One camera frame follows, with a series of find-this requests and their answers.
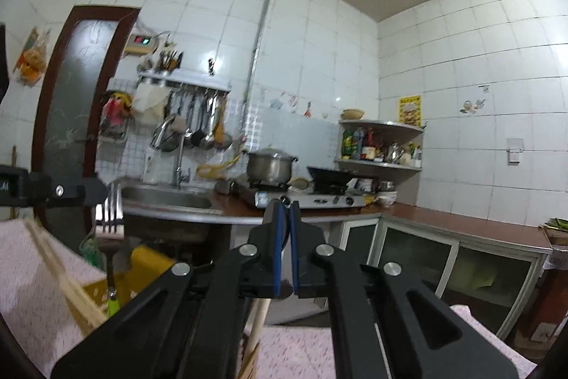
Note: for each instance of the steel cooking pot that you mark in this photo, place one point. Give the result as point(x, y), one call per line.
point(270, 168)

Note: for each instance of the basket of green vegetables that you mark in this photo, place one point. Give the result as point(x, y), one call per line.
point(557, 228)

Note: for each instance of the row of condiment bottles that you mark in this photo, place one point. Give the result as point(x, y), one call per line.
point(368, 148)

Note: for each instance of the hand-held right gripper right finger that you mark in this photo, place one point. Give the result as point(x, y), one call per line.
point(296, 254)

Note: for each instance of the steel faucet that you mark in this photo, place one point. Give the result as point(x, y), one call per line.
point(181, 157)

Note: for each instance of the white plastic bag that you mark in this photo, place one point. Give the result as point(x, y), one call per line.
point(148, 103)

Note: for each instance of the red and yellow hanging item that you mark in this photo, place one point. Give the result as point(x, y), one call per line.
point(115, 108)

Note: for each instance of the green bottle bag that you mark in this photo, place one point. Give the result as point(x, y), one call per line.
point(91, 254)

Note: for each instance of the tan bowl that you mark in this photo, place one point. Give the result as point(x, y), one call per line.
point(353, 114)

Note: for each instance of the steel kitchen sink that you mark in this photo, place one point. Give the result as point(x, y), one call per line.
point(164, 199)

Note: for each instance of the white electric wall box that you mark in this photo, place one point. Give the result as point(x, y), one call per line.
point(142, 44)

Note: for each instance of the yellow wall poster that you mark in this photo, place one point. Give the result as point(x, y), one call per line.
point(409, 111)

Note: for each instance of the grey wall pipe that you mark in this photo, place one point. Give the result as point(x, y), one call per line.
point(262, 28)

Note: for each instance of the black wall hook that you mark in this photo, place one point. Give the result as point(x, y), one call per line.
point(211, 67)

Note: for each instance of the utensil holder with chopsticks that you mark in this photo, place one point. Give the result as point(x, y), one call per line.
point(168, 61)

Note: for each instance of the row of hanging kitchen utensils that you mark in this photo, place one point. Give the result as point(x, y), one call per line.
point(199, 121)

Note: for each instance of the yellow cloth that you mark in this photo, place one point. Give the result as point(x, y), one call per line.
point(213, 170)

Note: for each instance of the yellow utensil box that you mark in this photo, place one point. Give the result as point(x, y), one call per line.
point(146, 268)

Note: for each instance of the white kitchen counter cabinet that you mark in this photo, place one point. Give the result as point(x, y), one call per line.
point(412, 246)

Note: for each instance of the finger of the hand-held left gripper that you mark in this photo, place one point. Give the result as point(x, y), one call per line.
point(84, 191)

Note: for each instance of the pink tablecloth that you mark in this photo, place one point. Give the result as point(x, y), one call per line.
point(26, 294)

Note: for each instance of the orange hanging wall bag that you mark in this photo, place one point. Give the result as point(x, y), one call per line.
point(31, 59)

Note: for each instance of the white dish soap bottle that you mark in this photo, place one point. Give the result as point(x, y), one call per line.
point(149, 168)

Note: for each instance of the cartoon wall sticker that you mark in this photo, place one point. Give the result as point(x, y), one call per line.
point(471, 106)

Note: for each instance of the white wall outlet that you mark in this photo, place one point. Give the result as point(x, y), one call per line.
point(515, 150)

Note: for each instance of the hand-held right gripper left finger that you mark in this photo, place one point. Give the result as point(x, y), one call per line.
point(279, 246)

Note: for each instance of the wooden chopstick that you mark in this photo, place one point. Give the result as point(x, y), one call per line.
point(73, 272)
point(256, 325)
point(60, 272)

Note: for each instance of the brown framed glass door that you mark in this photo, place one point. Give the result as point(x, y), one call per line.
point(75, 95)

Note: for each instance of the steel gas stove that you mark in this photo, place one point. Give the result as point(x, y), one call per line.
point(319, 199)

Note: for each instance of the white wall rack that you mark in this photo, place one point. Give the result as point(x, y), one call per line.
point(186, 79)

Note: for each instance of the black wok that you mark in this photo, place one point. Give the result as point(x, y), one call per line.
point(333, 177)

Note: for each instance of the white corner shelf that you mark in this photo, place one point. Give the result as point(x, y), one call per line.
point(381, 123)

